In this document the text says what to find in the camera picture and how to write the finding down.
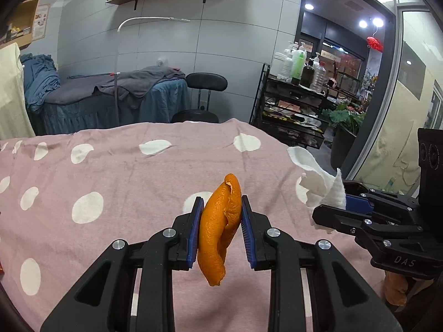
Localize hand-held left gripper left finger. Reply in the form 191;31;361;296
40;195;205;332

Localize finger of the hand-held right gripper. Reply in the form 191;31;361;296
312;205;423;243
341;181;421;215

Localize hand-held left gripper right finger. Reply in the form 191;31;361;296
240;194;404;332

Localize orange peel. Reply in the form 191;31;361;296
197;173;242;287

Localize white tissue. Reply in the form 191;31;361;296
287;146;347;230

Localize person's right forearm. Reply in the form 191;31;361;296
403;280;443;332

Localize person's right hand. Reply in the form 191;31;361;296
382;270;433;307

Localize dark plant pot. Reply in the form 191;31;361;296
330;124;357;170

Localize pink polka dot blanket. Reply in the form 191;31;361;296
0;118;392;332

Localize green leafy plant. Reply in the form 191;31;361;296
322;102;367;135

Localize black metal mesh cart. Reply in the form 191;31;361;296
249;63;333;149

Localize clear plastic bottle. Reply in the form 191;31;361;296
310;60;328;92

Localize blue skirted massage bed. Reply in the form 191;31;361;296
42;76;191;135

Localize brown bottle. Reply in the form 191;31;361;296
300;53;321;89

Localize green bottle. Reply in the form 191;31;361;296
292;43;307;85

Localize black stool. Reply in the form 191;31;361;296
171;72;229;124

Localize white pump bottle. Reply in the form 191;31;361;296
277;41;295;82

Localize grey blanket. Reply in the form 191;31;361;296
43;66;186;106

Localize blue cloth pile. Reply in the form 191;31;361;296
20;53;61;111

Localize cream cloth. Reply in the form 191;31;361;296
0;43;35;139

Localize wall poster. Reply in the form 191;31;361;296
33;3;51;39

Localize wooden wall cabinet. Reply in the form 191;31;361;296
0;0;51;49

